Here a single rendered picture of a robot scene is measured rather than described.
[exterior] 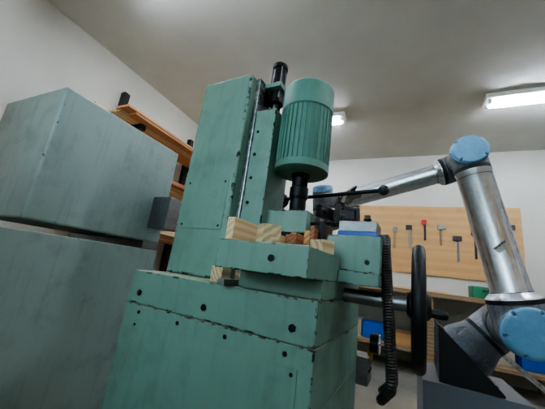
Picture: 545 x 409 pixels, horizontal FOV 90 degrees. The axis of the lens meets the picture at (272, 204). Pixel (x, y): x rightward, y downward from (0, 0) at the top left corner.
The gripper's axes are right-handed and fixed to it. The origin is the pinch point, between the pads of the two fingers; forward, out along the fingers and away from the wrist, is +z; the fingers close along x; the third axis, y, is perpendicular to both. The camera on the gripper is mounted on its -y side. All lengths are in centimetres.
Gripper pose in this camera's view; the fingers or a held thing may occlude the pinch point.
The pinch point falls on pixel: (354, 206)
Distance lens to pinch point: 94.3
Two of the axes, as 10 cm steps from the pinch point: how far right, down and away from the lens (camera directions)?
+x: -1.0, 9.6, -2.6
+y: 9.7, 1.5, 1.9
